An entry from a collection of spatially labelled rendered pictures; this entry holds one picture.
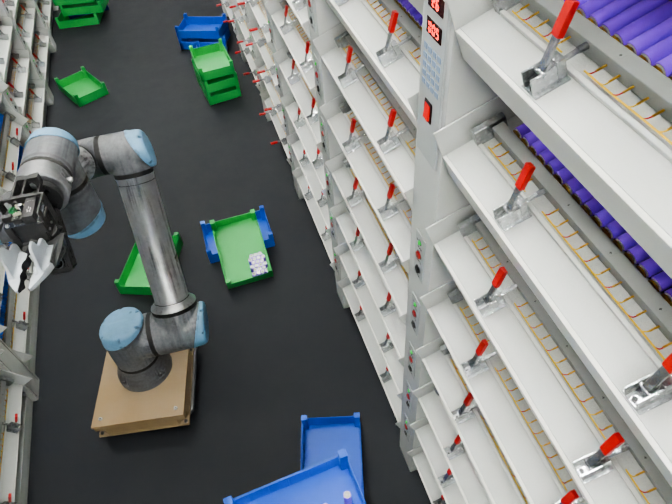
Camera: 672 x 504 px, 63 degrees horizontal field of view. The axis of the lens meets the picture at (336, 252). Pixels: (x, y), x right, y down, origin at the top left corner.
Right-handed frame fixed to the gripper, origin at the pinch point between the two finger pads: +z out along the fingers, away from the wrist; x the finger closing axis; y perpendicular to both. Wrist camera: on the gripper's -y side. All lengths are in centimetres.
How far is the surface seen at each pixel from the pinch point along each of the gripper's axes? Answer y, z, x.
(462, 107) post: 18, 1, 68
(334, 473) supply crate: -74, 9, 40
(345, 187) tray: -45, -63, 62
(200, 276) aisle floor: -117, -109, 2
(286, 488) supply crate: -74, 9, 28
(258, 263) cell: -109, -102, 28
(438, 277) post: -20, -1, 67
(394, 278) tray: -47, -25, 66
